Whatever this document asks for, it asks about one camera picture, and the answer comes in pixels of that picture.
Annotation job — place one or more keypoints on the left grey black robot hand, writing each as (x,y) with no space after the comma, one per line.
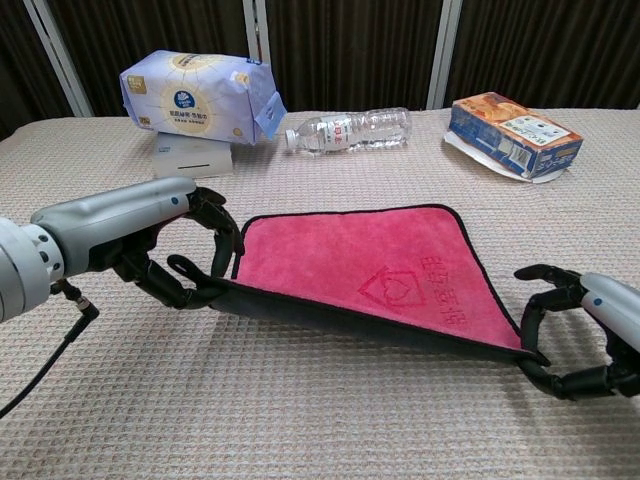
(115,220)

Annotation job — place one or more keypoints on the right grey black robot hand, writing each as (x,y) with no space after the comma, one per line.
(610,305)

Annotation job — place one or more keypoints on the pink towel with black trim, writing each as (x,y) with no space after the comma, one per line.
(350,260)

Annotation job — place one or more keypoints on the beige waffle tablecloth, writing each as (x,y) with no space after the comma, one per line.
(300,425)

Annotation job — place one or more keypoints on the small white box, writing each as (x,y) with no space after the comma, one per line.
(192,160)

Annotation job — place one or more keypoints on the blue white tissue pack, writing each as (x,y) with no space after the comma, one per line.
(200,100)

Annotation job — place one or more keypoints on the blue orange cardboard box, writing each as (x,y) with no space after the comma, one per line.
(515,132)

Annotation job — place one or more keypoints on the clear plastic water bottle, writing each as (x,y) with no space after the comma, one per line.
(350,131)

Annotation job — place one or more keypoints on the dark brown curtain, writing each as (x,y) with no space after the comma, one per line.
(350,50)

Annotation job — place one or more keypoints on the slanted white frame post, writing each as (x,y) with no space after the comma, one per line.
(57,55)

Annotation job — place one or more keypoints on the white slotted frame post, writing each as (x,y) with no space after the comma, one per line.
(254,30)

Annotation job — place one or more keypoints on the plain white frame post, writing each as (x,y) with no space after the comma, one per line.
(445,50)

